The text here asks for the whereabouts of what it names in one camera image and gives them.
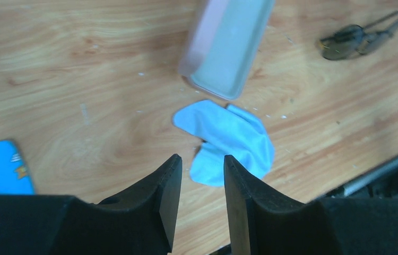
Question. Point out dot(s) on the pink glasses case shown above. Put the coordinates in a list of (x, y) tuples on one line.
[(222, 44)]

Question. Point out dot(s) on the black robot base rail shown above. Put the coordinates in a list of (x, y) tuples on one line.
[(380, 182)]

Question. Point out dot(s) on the dark aviator sunglasses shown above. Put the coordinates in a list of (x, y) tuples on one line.
[(353, 41)]

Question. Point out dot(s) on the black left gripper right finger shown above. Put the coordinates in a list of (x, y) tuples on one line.
[(262, 220)]

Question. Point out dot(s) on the light blue cleaning cloth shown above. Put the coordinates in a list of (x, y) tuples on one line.
[(225, 131)]

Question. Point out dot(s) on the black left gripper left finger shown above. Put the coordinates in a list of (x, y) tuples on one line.
[(140, 219)]

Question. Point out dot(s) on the blue patterned pouch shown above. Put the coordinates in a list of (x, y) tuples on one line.
[(14, 175)]

